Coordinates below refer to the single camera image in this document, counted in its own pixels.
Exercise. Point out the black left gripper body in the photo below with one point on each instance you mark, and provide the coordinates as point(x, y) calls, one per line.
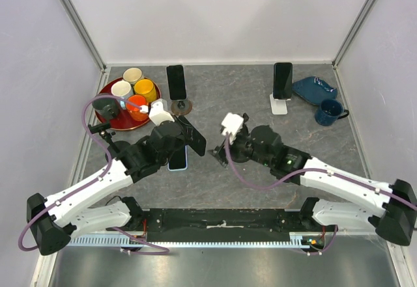
point(184, 138)

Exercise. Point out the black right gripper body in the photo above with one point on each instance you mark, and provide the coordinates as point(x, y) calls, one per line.
point(240, 147)

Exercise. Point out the black phone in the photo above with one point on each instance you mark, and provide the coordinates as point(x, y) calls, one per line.
point(194, 139)
point(283, 76)
point(176, 82)

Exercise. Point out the light blue cased phone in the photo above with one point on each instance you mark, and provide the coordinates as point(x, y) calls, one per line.
point(179, 160)

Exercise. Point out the black round-base phone stand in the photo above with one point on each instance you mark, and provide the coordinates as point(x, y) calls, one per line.
point(102, 130)

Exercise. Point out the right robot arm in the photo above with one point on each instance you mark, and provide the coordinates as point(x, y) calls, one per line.
point(389, 209)

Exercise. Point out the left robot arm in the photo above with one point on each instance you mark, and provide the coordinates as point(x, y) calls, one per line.
point(55, 220)

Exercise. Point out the round wooden phone stand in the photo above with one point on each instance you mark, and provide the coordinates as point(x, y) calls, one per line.
point(181, 107)

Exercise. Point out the white phone stand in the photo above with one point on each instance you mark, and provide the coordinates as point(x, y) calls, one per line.
point(278, 107)

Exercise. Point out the black phone on white stand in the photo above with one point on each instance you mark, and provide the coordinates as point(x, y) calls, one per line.
point(283, 76)

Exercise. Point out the orange mug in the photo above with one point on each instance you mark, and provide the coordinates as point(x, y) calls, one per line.
point(133, 107)

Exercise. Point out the red round tray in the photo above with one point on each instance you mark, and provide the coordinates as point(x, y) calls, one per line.
point(123, 122)

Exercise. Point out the yellow mug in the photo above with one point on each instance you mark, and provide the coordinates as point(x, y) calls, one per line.
point(147, 89)

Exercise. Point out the cream beige mug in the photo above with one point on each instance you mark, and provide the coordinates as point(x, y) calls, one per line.
point(133, 75)

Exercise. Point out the dark green mug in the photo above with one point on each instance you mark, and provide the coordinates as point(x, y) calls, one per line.
point(107, 108)

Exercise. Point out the blue shell-shaped plate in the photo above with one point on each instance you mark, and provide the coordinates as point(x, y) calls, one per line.
point(314, 90)

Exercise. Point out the dark blue ceramic mug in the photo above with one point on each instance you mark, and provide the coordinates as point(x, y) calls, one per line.
point(329, 111)

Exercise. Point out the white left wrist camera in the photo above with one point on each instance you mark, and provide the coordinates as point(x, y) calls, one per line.
point(157, 112)

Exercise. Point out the white mug blue handle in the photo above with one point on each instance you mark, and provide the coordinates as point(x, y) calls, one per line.
point(123, 90)

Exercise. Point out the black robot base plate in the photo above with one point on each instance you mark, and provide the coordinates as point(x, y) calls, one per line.
point(222, 225)

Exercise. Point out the light blue cable duct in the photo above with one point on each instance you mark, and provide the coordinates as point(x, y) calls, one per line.
point(114, 240)

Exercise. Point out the aluminium corner frame post left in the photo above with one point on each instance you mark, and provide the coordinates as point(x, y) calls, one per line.
point(77, 22)

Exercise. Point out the aluminium corner frame post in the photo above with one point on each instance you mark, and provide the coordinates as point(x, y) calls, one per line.
point(353, 31)
point(77, 22)

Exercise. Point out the aluminium corner frame post right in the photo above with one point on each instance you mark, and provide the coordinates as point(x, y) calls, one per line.
point(353, 31)

